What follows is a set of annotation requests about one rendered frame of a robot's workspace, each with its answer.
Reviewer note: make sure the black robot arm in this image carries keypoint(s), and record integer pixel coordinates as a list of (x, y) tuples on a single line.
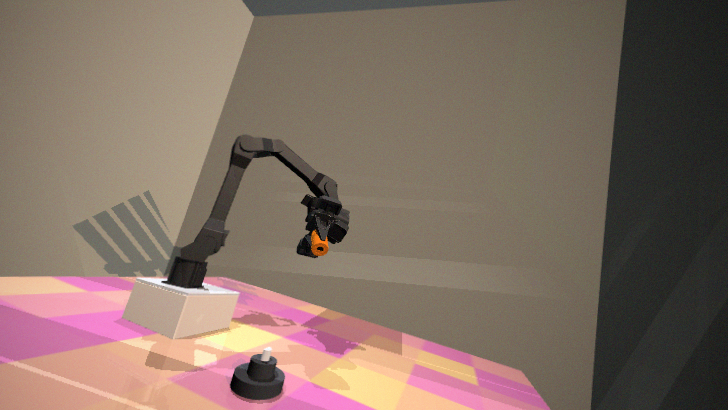
[(189, 269)]

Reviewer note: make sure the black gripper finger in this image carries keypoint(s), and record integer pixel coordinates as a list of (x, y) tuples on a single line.
[(307, 242), (322, 223)]

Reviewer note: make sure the orange cylinder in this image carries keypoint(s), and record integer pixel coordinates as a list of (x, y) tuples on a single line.
[(319, 247)]

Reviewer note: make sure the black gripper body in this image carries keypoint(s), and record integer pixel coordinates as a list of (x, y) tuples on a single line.
[(325, 205)]

